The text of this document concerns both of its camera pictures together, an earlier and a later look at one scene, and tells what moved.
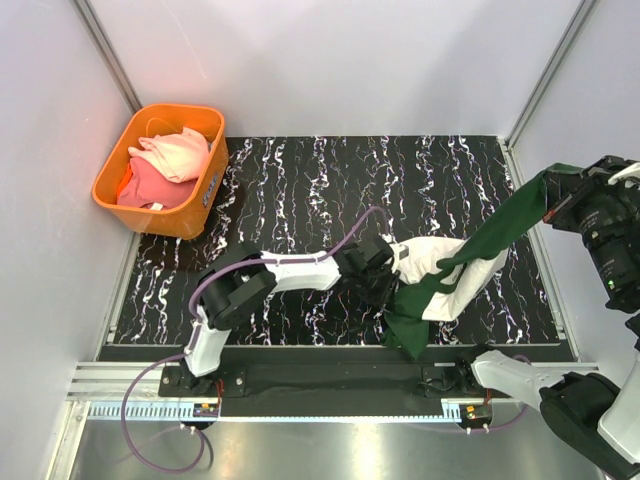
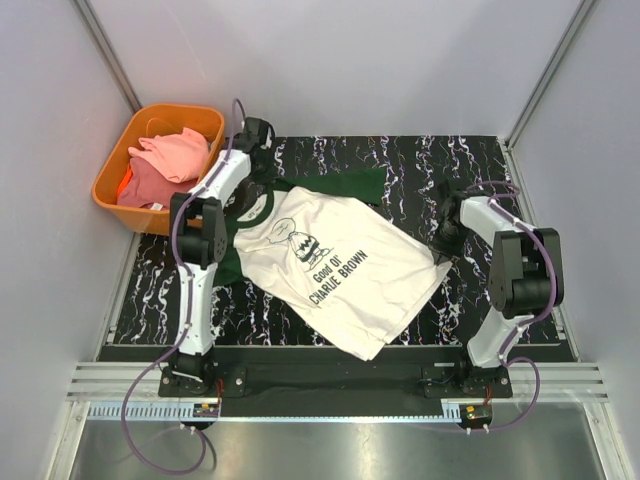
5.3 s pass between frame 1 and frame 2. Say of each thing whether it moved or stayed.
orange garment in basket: stayed
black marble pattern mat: stayed
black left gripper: moved
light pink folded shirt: stayed
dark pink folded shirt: stayed
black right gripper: moved
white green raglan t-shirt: moved
